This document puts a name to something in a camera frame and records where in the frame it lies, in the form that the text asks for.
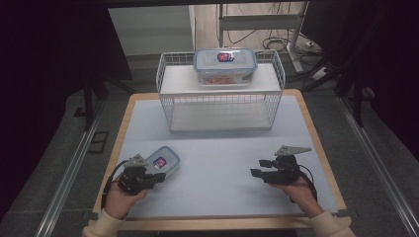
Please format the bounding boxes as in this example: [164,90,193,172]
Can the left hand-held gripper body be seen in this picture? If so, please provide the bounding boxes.
[117,153,156,197]

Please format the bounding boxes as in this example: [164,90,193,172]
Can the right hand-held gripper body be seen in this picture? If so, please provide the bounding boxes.
[263,144,312,186]

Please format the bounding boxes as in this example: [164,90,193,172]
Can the small clear plastic food container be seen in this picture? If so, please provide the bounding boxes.
[143,145,182,182]

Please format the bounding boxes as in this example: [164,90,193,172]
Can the white wire shelf rack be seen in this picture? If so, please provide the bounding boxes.
[155,49,287,133]

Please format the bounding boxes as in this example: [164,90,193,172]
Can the large clear plastic food container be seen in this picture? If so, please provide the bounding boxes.
[193,47,259,87]

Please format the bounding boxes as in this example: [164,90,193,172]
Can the person's left hand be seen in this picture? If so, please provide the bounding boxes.
[104,178,149,220]

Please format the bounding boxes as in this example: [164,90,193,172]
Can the person's right hand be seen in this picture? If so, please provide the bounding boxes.
[268,175,325,218]

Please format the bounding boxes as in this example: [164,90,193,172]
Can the pale blue table mat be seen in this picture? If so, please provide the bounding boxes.
[116,95,340,219]

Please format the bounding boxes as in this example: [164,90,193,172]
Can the black floor plate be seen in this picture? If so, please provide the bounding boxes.
[87,130,111,154]

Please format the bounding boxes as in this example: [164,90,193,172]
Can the wooden table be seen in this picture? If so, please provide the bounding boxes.
[92,88,352,231]

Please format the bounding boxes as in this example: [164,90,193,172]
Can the black stand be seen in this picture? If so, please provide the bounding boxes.
[72,74,112,133]

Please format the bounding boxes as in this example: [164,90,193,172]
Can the white power strip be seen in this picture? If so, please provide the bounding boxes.
[310,66,329,82]

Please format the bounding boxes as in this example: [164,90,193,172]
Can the left hand-held gripper cable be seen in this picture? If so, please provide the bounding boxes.
[100,159,130,212]

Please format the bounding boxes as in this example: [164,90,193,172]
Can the hand-held gripper cable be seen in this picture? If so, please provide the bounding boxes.
[100,159,130,212]
[289,163,319,203]

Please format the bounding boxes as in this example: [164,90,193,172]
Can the right hand-held gripper cable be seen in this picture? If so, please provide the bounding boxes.
[289,163,319,203]

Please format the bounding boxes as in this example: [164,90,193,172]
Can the metal floor rail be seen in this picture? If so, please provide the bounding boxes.
[336,96,419,237]
[34,98,107,237]

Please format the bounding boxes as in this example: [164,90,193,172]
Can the black floor cable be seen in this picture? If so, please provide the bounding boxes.
[261,30,325,67]

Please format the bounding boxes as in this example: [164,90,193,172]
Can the white metal desk frame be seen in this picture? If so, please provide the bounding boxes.
[216,1,311,74]

